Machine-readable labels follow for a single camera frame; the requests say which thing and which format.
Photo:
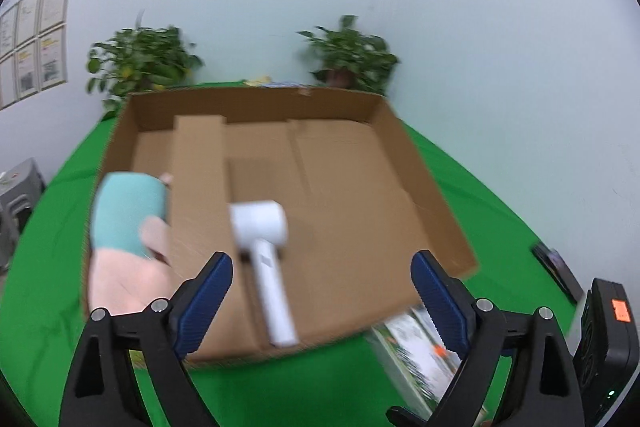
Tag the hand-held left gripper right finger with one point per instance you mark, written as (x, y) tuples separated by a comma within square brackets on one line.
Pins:
[(440, 307)]

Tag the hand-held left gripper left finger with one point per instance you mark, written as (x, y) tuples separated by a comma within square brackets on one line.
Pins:
[(205, 307)]

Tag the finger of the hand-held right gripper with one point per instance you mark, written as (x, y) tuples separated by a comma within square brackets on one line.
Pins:
[(407, 416)]

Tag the green and white medicine box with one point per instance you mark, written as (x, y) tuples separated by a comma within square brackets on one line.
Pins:
[(415, 357)]

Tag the white hair dryer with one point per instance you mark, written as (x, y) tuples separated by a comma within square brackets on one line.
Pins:
[(272, 287)]

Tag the teal and pink plush toy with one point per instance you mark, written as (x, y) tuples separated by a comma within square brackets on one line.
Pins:
[(125, 217)]

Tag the large cardboard box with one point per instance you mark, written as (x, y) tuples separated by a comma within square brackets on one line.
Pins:
[(350, 207)]

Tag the black smartphone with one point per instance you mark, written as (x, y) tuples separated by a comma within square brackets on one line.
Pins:
[(555, 267)]

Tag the grey plastic stool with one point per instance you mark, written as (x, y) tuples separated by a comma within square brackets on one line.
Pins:
[(17, 202)]

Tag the bushy green potted plant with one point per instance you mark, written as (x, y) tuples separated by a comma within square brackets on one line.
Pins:
[(142, 62)]

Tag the leafy green potted plant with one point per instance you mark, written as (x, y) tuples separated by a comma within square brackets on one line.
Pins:
[(350, 52)]

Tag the wall of framed certificates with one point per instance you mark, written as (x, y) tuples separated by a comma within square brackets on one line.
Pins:
[(45, 37)]

